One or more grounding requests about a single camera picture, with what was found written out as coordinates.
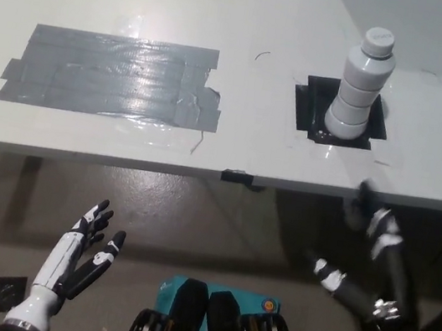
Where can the white ribbed plastic bottle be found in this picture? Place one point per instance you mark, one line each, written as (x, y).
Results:
(358, 91)

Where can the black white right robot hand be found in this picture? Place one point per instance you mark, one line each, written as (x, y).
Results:
(395, 288)

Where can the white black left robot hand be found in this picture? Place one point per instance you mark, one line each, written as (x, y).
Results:
(61, 257)

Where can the grey duct tape patch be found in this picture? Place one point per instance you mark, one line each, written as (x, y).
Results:
(104, 74)

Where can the black tape square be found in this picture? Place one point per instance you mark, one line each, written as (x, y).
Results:
(309, 104)

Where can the small black tape piece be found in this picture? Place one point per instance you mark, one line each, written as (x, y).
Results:
(237, 176)

